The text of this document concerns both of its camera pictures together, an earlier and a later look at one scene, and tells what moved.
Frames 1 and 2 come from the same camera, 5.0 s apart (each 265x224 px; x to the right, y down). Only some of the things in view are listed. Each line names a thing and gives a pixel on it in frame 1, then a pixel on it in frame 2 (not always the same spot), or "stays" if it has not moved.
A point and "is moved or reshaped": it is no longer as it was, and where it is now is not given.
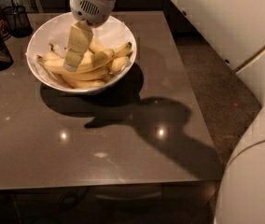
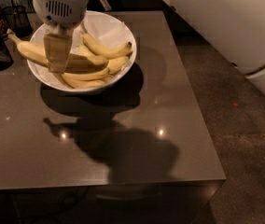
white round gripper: [92, 7] → [61, 9]
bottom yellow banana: [82, 84] stays
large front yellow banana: [57, 62] is moved or reshaped
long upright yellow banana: [110, 52] stays
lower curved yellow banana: [87, 76] stays
